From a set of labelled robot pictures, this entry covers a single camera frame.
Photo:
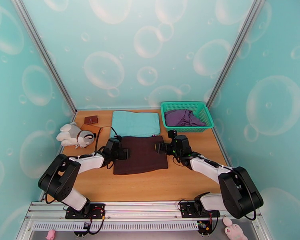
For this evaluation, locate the dark brown trousers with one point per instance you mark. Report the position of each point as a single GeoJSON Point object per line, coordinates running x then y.
{"type": "Point", "coordinates": [142, 156]}

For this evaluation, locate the green plastic basket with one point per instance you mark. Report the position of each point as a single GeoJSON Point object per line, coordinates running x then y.
{"type": "Point", "coordinates": [187, 105]}

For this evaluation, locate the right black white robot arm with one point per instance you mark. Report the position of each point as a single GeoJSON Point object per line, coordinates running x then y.
{"type": "Point", "coordinates": [240, 194]}

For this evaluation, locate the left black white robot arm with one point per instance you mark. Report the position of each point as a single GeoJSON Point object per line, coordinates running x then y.
{"type": "Point", "coordinates": [60, 176]}

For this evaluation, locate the folded teal trousers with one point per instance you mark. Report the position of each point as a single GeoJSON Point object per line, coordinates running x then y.
{"type": "Point", "coordinates": [137, 123]}

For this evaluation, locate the purple trousers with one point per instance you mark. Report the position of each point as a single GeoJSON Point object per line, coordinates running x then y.
{"type": "Point", "coordinates": [180, 119]}

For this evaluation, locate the tan leather pouch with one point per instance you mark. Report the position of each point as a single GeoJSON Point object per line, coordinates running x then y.
{"type": "Point", "coordinates": [91, 128]}

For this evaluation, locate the dark brown leather wallet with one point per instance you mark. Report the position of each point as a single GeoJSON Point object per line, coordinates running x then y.
{"type": "Point", "coordinates": [91, 119]}

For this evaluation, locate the grey white plush dog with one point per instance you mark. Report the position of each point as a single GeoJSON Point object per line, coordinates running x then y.
{"type": "Point", "coordinates": [70, 135]}

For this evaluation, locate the pink white plush rabbit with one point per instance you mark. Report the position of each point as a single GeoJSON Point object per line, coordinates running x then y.
{"type": "Point", "coordinates": [233, 231]}

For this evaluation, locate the small pink plush toy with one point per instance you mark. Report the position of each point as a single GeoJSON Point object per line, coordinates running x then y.
{"type": "Point", "coordinates": [50, 234]}

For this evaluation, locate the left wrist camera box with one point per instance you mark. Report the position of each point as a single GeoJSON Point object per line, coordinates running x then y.
{"type": "Point", "coordinates": [114, 142]}

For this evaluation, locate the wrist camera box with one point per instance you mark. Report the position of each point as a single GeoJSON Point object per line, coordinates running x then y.
{"type": "Point", "coordinates": [114, 142]}
{"type": "Point", "coordinates": [172, 134]}

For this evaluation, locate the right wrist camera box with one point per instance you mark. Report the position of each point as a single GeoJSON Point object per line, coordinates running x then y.
{"type": "Point", "coordinates": [172, 134]}

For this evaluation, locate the aluminium front frame rail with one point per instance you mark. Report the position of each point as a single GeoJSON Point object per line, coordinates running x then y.
{"type": "Point", "coordinates": [140, 209]}

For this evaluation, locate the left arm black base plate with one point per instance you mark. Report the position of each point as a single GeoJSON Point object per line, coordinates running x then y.
{"type": "Point", "coordinates": [97, 213]}

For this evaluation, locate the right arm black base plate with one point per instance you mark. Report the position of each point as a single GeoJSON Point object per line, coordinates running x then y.
{"type": "Point", "coordinates": [187, 211]}

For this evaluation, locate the aluminium frame post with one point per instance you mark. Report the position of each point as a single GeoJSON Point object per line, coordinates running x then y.
{"type": "Point", "coordinates": [43, 54]}
{"type": "Point", "coordinates": [236, 46]}

